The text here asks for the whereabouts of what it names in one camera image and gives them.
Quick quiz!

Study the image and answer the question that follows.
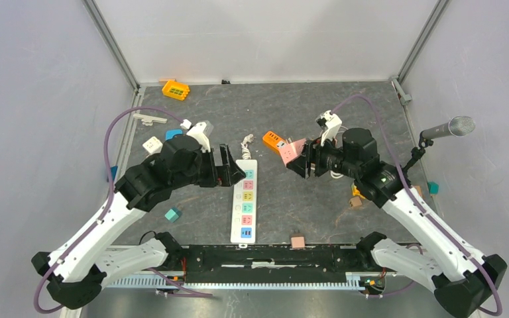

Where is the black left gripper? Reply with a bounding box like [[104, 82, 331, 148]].
[[172, 142, 246, 189]]

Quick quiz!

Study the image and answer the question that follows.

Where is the pink cube socket adapter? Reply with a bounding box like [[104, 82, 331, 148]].
[[279, 138, 308, 166]]

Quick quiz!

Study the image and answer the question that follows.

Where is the teal cube right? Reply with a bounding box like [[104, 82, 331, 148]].
[[427, 182, 439, 195]]

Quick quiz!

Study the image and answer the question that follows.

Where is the white multicolour power strip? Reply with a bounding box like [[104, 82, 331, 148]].
[[230, 159, 258, 246]]

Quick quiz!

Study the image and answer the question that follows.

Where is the yellow toy brick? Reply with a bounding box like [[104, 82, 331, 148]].
[[162, 80, 190, 101]]

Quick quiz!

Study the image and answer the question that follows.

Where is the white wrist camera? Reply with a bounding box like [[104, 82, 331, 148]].
[[316, 110, 342, 146], [180, 119, 214, 153]]

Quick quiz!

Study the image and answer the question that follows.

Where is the colourful toy block stack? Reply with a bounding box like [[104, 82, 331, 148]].
[[351, 184, 366, 199]]

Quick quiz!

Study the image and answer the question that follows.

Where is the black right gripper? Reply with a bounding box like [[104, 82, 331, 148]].
[[286, 131, 361, 180]]

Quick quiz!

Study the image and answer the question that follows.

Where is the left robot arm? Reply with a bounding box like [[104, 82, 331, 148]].
[[31, 134, 246, 309]]

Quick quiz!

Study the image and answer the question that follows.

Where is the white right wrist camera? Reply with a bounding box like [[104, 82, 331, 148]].
[[316, 110, 342, 146]]

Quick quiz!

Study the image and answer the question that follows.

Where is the blue wall clip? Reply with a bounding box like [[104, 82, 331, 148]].
[[106, 166, 118, 182]]

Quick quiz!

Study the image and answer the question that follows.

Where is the white coiled cable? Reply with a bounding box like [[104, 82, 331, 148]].
[[240, 133, 255, 161]]

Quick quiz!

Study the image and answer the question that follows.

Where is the blue rounded adapter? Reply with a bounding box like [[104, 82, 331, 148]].
[[165, 129, 183, 140]]

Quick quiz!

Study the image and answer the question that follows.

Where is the white cube adapter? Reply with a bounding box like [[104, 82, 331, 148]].
[[142, 136, 163, 156]]

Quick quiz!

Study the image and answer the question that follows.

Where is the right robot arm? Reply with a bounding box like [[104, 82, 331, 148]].
[[286, 128, 508, 317]]

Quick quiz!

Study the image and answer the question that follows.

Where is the teal plug adapter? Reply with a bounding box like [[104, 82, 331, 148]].
[[164, 207, 182, 223]]

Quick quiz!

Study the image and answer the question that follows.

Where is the orange power strip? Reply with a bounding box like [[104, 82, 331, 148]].
[[262, 131, 287, 154]]

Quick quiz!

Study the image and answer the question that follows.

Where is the grey microphone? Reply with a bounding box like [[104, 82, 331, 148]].
[[420, 116, 476, 140]]

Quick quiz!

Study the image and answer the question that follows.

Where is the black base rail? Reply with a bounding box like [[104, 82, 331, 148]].
[[140, 231, 400, 286]]

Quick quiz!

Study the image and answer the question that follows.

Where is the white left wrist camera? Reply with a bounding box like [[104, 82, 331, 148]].
[[180, 119, 214, 153]]

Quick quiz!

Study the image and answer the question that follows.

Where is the wooden letter cube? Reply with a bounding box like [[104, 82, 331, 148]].
[[349, 196, 363, 209]]

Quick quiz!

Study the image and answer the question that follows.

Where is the white flat bracket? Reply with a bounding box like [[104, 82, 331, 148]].
[[133, 113, 168, 126]]

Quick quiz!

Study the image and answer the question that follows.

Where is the small pink plug adapter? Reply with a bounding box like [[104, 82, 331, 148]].
[[290, 233, 306, 250]]

